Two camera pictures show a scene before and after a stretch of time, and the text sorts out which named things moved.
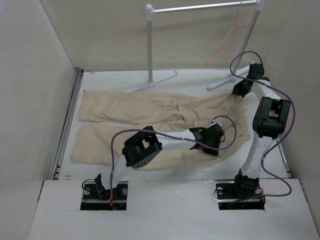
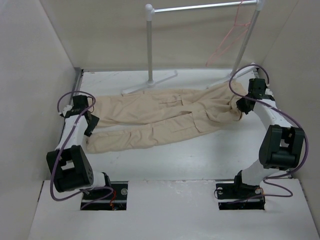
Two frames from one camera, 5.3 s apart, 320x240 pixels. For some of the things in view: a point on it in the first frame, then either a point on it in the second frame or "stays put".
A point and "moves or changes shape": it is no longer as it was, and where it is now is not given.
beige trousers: [104, 115] moves or changes shape
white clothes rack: [149, 13] stays put
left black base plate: [93, 198] stays put
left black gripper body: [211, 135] -> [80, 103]
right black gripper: [237, 90] -> [240, 106]
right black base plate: [240, 196] stays put
